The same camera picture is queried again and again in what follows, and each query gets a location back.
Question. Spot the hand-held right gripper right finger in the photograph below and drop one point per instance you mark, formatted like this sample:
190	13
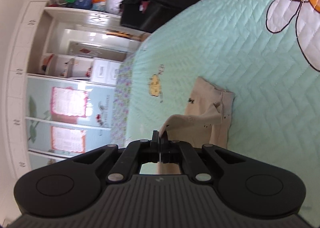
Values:
172	154

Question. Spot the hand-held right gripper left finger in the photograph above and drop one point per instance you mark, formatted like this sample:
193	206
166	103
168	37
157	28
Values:
147	151

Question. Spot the cream smiley print pants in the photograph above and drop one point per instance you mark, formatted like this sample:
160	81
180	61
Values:
205	98

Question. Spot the orange bordered poster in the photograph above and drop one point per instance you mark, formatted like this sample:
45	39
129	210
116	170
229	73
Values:
67	139

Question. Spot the white drawer unit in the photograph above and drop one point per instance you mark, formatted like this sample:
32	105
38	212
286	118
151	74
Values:
105	72

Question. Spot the pink bordered poster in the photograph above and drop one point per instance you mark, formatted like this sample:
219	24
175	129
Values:
68	103

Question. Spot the green bee print bed cover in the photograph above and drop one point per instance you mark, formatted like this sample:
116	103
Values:
225	43

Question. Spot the white wardrobe with sliding doors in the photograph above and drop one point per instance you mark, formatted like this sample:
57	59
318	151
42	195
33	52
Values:
37	80

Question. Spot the red hat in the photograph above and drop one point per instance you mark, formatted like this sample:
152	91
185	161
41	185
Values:
47	64

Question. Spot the white door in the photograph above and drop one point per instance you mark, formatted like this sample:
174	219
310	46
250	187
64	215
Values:
87	18

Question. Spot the black leather chest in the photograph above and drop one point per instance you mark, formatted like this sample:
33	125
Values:
160	0

